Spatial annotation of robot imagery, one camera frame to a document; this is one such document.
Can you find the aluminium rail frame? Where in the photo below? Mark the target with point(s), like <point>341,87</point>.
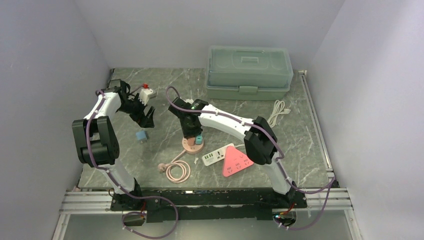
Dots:
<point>305,156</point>

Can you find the green plastic storage box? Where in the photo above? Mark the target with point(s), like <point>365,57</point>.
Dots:
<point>248,73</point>

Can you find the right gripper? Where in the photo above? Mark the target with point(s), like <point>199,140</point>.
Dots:
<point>188,133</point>

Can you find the round pink socket hub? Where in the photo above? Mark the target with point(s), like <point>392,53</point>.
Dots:
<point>191,149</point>

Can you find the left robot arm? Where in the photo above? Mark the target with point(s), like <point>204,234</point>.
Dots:
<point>95,139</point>

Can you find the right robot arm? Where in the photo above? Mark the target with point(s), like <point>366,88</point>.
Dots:
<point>258,137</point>

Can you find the white power strip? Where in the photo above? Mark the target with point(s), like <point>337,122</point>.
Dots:
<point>216,155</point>

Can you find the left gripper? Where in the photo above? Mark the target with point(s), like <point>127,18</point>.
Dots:
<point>143,120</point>

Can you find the orange charger cube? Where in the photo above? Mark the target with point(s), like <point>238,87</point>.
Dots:
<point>191,141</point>

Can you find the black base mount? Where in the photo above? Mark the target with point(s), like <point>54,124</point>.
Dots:
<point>168,204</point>

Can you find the pink triangular socket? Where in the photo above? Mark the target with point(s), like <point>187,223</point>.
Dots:
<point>235,161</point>

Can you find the blue charger cube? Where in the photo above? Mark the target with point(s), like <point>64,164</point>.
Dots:
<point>141,136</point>

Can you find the teal charger cube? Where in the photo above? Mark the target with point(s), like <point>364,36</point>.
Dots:
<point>198,140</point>

